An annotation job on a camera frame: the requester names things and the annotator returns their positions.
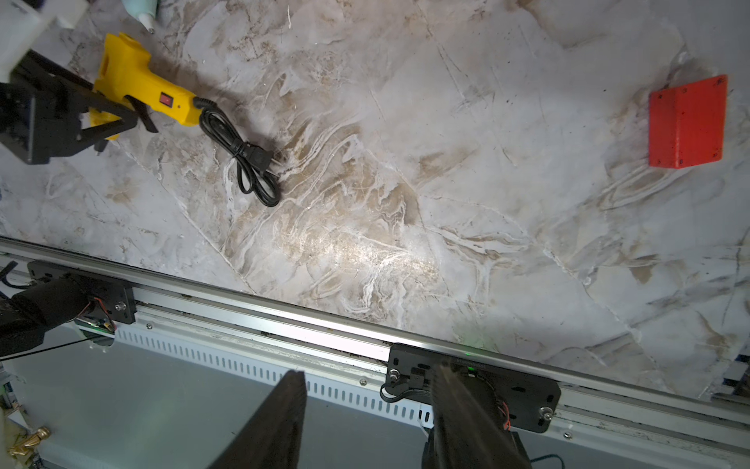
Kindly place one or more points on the mint green hot glue gun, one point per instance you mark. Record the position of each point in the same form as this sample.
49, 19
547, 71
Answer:
143, 11

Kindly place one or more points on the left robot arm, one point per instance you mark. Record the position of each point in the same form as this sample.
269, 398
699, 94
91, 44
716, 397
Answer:
39, 307

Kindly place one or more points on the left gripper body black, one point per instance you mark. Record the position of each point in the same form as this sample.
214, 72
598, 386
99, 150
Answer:
49, 112

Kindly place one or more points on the red plastic block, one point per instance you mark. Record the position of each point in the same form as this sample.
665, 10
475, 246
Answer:
686, 124

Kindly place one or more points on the yellow hot glue gun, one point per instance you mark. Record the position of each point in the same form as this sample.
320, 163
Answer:
125, 78

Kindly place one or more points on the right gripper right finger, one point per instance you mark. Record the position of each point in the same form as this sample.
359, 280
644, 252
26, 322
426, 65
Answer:
469, 425

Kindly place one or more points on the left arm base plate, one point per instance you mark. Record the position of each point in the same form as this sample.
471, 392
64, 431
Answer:
115, 294

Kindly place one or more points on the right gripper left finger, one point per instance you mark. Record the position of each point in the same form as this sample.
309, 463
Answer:
272, 438

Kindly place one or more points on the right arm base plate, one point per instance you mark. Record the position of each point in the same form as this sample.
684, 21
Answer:
531, 400

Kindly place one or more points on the aluminium mounting rail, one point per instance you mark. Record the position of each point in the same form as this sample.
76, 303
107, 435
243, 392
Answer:
347, 363

